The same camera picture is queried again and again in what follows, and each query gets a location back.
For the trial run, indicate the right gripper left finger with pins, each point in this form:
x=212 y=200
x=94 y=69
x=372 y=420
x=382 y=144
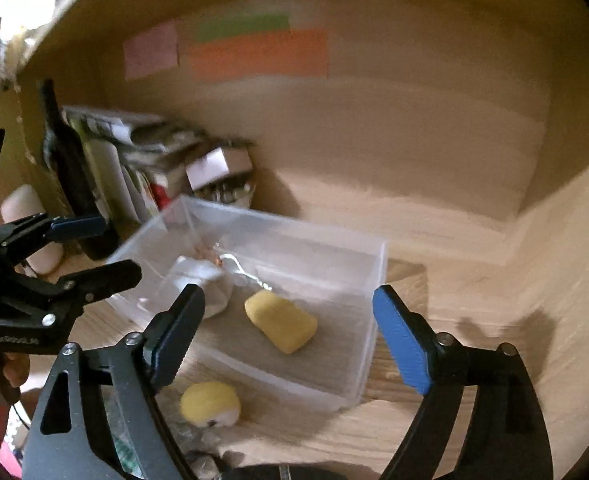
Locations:
x=70 y=436

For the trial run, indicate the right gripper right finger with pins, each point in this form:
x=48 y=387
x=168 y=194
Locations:
x=506 y=437

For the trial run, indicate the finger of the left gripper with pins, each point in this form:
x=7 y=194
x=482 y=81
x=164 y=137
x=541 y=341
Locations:
x=57 y=229
x=85 y=287

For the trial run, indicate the white face mask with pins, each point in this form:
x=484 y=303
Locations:
x=216 y=279

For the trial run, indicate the yellow sponge block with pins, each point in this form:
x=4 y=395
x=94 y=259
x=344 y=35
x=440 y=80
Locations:
x=283 y=323

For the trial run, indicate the person's hand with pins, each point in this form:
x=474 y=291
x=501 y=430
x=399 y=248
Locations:
x=17 y=368

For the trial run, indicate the pink thermos flask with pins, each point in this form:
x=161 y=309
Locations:
x=23 y=203

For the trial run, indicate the dark wine bottle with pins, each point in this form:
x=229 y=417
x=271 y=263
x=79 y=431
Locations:
x=64 y=156

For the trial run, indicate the grey patterned cloth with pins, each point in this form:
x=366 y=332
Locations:
x=199 y=448

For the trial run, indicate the stack of books and papers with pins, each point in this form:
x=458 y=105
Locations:
x=124 y=148

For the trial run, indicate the yellow round plush toy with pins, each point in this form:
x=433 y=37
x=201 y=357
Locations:
x=210 y=404

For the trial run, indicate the white paper card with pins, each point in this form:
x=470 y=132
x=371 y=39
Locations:
x=218 y=165

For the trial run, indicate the small bowl of trinkets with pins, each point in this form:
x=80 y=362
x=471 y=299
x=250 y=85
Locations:
x=233 y=191

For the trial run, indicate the clear plastic storage box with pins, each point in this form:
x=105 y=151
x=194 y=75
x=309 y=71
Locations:
x=329 y=272

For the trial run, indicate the pink sticky note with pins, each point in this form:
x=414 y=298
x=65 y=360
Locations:
x=151 y=51

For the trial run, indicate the green sticky note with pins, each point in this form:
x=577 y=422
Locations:
x=240 y=25

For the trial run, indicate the orange sticky note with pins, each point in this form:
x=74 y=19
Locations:
x=292 y=53

